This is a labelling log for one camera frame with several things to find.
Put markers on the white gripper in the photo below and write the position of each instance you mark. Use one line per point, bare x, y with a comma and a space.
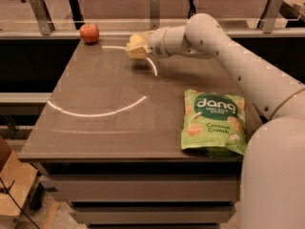
155, 43

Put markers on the yellow sponge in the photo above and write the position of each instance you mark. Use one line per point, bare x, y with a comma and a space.
136, 40

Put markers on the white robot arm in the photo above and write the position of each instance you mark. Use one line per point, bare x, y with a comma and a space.
272, 190

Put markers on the red apple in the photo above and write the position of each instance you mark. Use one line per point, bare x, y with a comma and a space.
89, 33

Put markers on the green rice chips bag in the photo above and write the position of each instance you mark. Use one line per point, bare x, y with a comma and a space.
214, 124

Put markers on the grey drawer cabinet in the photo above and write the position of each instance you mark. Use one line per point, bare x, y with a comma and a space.
142, 194

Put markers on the cardboard box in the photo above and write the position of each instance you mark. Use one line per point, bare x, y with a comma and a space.
17, 180

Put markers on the middle metal bracket post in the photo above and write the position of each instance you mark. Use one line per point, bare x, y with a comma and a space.
155, 14

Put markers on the metal bracket post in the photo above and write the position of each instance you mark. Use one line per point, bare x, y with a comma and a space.
155, 14
273, 9
42, 16

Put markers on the left metal bracket post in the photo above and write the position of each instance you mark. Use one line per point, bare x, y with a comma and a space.
42, 16

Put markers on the right metal bracket post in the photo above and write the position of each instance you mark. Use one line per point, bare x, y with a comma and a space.
273, 9

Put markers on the horizontal metal rail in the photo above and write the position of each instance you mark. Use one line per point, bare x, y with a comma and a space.
18, 35

